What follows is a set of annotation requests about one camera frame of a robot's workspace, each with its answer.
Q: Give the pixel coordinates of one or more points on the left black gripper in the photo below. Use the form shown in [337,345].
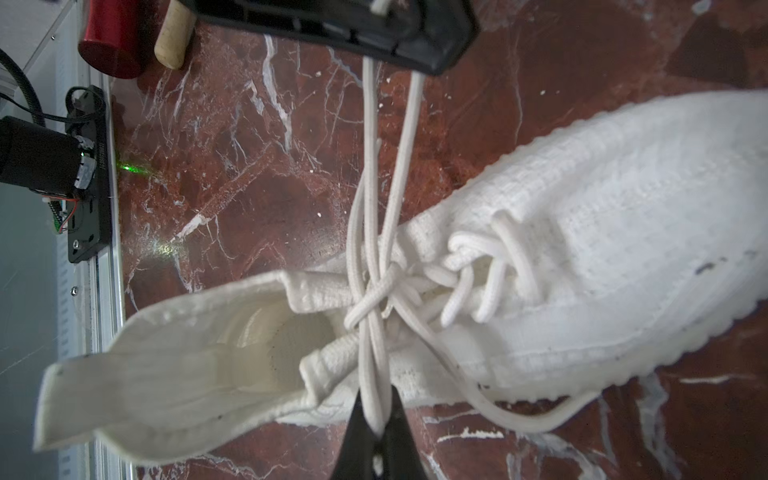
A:
[426,36]

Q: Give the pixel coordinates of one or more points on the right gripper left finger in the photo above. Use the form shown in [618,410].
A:
[355,460]

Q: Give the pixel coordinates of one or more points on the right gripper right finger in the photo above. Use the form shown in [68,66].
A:
[397,449]

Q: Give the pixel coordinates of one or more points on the white knit sneaker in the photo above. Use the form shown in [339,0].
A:
[585,258]

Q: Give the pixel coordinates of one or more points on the red black spray bottle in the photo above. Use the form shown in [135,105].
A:
[110,41]

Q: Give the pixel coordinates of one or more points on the wooden handle blue mallet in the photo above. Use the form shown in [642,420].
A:
[174,36]

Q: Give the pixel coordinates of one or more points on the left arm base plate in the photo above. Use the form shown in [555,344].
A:
[89,229]

